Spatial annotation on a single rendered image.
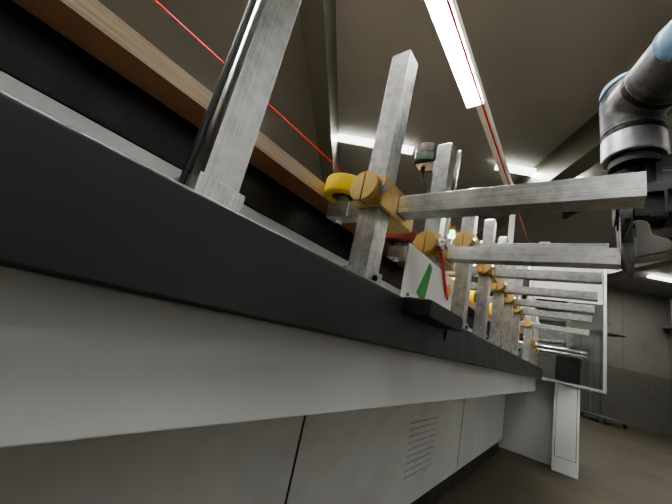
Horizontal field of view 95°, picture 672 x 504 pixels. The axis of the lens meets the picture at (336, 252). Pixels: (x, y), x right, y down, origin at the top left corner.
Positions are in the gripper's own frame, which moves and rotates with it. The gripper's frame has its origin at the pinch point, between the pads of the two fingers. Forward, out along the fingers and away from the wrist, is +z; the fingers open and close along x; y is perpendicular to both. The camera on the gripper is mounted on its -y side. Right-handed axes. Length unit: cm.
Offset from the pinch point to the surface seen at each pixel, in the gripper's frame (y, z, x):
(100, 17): -45, -7, -66
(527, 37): -38, -254, 163
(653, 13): 40, -252, 181
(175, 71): -45, -8, -58
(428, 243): -30.5, -2.3, -8.8
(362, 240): -31.4, 5.4, -31.0
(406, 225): -28.8, -0.3, -22.7
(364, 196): -30.5, -0.4, -33.7
